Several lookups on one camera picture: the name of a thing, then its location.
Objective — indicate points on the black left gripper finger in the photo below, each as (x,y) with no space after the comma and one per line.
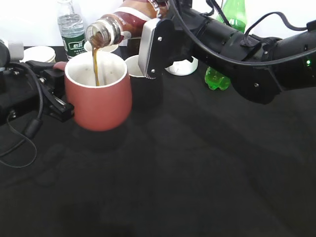
(53,79)
(56,107)

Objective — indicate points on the cola bottle red label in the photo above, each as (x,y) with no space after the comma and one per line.
(133,46)

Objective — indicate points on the white ceramic mug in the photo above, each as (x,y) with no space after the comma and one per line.
(183,68)

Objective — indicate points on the grey ceramic mug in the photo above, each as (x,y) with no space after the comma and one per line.
(110,49)

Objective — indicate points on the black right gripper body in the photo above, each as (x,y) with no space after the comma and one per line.
(182,44)

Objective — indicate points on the nescafe coffee bottle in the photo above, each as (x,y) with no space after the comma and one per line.
(126,22)

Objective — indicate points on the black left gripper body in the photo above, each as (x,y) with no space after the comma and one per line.
(18,90)

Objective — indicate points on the clear water bottle green label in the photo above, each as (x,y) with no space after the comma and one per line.
(71,28)

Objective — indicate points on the brown red ceramic mug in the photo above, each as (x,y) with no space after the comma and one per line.
(103,107)

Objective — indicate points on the yellow paper cup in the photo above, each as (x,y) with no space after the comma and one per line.
(39,53)

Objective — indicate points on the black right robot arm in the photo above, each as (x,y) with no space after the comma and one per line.
(259,68)

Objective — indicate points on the black ceramic mug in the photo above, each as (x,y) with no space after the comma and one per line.
(146,93)

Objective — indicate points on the green sprite bottle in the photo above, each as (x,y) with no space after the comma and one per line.
(234,11)

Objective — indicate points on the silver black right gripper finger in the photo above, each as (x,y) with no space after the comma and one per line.
(155,47)

